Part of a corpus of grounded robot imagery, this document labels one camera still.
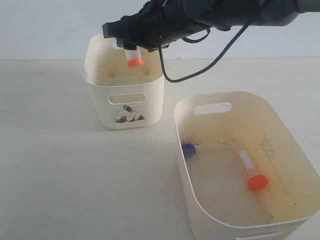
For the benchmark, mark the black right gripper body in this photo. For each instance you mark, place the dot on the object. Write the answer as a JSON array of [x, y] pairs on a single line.
[[161, 22]]

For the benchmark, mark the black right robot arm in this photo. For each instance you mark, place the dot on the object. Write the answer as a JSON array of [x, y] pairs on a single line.
[[224, 14]]

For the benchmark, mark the small cream plastic bin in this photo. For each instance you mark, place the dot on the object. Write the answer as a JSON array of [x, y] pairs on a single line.
[[124, 97]]

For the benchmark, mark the large cream plastic bin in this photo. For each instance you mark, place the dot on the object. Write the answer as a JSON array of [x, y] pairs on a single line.
[[219, 203]]

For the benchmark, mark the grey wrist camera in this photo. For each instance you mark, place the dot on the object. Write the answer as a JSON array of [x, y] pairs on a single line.
[[113, 30]]

